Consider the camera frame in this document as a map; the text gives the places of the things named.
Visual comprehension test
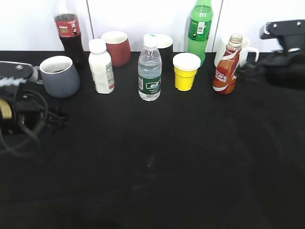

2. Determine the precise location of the grey ceramic mug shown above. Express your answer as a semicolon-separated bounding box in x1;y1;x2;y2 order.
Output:
30;56;80;98

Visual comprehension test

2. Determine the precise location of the cola bottle red label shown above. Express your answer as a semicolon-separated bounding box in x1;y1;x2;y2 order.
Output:
53;0;85;68

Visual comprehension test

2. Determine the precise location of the dark red ceramic mug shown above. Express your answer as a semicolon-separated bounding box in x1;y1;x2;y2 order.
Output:
101;31;131;67

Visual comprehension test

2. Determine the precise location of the black ceramic mug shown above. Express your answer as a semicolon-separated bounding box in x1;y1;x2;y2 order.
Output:
155;34;173;64

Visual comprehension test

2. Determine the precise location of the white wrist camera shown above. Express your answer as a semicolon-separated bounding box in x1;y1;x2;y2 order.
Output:
259;19;305;52
0;61;40;87

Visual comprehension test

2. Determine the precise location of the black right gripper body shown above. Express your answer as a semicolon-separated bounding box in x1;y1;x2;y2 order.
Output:
235;50;305;91

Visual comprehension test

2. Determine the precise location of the yellow paper cup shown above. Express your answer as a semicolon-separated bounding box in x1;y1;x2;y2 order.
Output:
173;52;201;91

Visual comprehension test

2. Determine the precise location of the brown coffee drink bottle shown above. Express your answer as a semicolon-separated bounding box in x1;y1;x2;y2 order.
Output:
213;33;243;94

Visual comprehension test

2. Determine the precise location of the clear water bottle green label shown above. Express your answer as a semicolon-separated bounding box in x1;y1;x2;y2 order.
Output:
138;34;162;101

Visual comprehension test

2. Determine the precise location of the white ceramic mug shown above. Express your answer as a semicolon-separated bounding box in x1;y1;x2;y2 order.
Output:
214;35;259;67

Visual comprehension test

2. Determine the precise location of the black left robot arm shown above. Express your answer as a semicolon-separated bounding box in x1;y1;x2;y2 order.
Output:
0;85;69;137

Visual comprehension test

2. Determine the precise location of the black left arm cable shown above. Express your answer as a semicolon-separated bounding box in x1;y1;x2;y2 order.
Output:
0;89;70;156

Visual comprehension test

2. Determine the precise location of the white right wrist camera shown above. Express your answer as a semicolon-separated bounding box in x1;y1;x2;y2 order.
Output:
259;19;305;52

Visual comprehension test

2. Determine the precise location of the white milk bottle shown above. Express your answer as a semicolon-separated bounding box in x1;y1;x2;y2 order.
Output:
89;39;115;94

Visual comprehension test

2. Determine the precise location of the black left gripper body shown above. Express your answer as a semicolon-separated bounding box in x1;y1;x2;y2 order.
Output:
11;84;68;136

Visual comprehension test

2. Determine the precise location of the green sprite bottle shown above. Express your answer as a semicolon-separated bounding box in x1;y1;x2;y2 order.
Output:
187;0;213;66

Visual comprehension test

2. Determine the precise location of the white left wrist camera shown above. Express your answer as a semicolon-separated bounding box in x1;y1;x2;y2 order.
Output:
0;61;40;87

